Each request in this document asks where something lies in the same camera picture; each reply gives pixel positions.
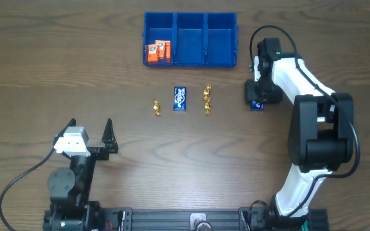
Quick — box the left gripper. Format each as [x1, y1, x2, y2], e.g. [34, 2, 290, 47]
[52, 117, 119, 161]

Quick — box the orange candy box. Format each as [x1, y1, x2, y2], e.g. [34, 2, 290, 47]
[155, 40, 166, 60]
[146, 44, 159, 64]
[164, 40, 172, 64]

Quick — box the blue tray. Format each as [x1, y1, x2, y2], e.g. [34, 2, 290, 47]
[142, 12, 239, 68]

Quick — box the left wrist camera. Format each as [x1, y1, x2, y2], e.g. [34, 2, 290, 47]
[53, 126, 91, 158]

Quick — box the mounting rail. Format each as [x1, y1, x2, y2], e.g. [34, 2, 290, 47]
[43, 207, 330, 231]

